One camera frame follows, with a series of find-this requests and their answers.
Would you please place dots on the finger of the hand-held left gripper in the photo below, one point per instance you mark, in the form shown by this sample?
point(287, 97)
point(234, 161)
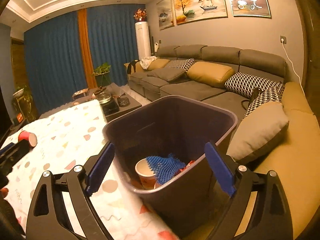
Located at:
point(21, 148)

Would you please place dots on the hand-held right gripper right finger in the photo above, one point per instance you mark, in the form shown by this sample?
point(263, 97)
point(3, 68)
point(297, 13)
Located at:
point(220, 170)

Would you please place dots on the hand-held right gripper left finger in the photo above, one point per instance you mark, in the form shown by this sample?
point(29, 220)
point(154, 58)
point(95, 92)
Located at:
point(100, 170)

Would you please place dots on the red white plastic bag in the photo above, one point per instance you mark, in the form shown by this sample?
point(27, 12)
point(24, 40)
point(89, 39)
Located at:
point(187, 164)

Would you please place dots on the white red paper cup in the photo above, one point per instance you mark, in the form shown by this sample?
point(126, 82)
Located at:
point(143, 171)

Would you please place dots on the blue foam net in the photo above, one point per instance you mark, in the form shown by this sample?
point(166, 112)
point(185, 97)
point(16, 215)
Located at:
point(165, 167)

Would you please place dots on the dark grey trash bin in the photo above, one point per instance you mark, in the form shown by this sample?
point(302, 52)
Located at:
point(175, 120)

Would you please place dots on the person's left hand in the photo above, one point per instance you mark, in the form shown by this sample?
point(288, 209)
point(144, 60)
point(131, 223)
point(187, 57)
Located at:
point(3, 192)

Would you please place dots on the printed white tablecloth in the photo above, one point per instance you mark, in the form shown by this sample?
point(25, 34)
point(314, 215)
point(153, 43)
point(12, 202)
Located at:
point(62, 140)

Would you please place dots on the potted plant on gold stand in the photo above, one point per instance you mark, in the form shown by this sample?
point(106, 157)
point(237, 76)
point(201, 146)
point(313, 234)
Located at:
point(23, 97)

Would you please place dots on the large beige grey cushion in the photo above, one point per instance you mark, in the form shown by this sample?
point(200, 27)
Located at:
point(260, 130)

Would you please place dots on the black hot plate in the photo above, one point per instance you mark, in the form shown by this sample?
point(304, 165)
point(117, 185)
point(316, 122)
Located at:
point(111, 110)

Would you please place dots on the dark coffee table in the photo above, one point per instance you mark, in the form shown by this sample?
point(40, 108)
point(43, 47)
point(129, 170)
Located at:
point(130, 107)

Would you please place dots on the black ashtray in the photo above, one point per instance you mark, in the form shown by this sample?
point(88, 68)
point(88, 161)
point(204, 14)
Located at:
point(123, 102)

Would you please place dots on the glass kettle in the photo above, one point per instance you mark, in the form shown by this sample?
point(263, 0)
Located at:
point(103, 97)

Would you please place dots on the printed magazine box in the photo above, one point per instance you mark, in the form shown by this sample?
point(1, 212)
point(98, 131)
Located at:
point(80, 93)

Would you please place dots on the grey sofa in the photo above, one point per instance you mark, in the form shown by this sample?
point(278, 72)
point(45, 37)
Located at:
point(190, 95)

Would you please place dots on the wooden door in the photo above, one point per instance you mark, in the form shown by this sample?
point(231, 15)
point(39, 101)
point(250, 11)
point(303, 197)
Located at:
point(18, 65)

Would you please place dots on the black white patterned cushion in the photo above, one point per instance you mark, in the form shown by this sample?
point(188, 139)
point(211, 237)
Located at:
point(267, 100)
point(247, 83)
point(181, 63)

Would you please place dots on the blue curtain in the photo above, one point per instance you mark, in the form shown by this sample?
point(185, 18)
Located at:
point(52, 65)
point(115, 45)

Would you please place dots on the large mustard cushion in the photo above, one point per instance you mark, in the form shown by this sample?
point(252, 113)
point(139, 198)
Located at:
point(210, 74)

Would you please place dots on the green potted plant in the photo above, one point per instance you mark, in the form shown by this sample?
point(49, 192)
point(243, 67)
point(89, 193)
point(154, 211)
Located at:
point(101, 71)

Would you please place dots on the orange curtain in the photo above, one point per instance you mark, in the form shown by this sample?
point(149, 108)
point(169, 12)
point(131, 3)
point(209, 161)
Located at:
point(86, 50)

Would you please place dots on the white cloth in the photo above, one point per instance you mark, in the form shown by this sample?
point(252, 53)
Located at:
point(148, 62)

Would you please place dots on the small mustard cushion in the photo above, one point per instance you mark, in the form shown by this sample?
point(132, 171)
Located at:
point(158, 64)

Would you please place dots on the white jug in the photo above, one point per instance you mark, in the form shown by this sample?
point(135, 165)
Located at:
point(156, 47)

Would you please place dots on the white standing air conditioner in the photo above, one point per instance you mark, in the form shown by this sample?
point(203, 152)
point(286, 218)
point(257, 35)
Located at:
point(143, 40)

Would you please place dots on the orange flower decoration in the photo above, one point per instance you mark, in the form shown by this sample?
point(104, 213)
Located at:
point(140, 15)

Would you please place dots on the small landscape painting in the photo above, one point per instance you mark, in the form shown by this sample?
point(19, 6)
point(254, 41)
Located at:
point(165, 13)

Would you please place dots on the sailing ship painting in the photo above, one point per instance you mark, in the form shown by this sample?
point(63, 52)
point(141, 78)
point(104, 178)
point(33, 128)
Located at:
point(200, 3)

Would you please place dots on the wall socket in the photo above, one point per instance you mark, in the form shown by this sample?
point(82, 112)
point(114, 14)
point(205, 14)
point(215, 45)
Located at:
point(283, 39)

